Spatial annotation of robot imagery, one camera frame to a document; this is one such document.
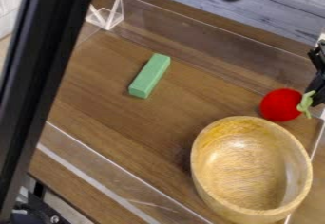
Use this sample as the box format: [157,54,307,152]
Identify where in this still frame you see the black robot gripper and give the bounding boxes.
[307,39,325,107]

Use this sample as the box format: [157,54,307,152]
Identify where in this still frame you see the red felt strawberry toy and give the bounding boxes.
[260,88,316,121]

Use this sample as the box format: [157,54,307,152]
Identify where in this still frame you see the wooden bowl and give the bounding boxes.
[190,116,313,224]

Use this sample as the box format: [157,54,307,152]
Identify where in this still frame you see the clear acrylic table barrier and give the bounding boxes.
[31,0,315,224]

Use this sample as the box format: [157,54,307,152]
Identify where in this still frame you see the green rectangular block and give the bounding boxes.
[129,53,172,99]

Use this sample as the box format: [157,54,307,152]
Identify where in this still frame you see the clear acrylic corner bracket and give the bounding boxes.
[87,0,125,30]

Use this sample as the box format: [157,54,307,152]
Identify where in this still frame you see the black clamp with cable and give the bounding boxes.
[10,189,71,224]

